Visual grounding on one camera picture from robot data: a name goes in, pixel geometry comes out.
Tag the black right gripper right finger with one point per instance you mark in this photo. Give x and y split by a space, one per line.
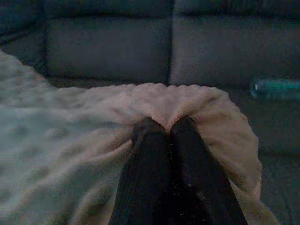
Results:
199 182

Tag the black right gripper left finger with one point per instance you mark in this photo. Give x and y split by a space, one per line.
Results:
147 175

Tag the beige fabric pillow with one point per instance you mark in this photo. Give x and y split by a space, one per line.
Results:
70 140

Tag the dark sofa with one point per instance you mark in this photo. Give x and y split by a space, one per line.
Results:
105 47

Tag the teal plastic bottle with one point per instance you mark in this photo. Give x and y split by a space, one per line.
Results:
276 90

